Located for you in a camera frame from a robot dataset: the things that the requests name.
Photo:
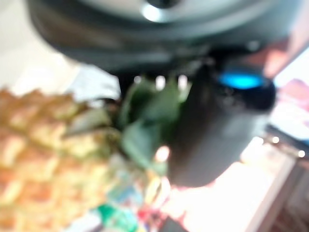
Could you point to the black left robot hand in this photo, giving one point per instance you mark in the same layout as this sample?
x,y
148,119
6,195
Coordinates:
x,y
149,41

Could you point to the yellow pineapple with green crown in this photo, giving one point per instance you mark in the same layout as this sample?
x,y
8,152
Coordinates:
x,y
48,157

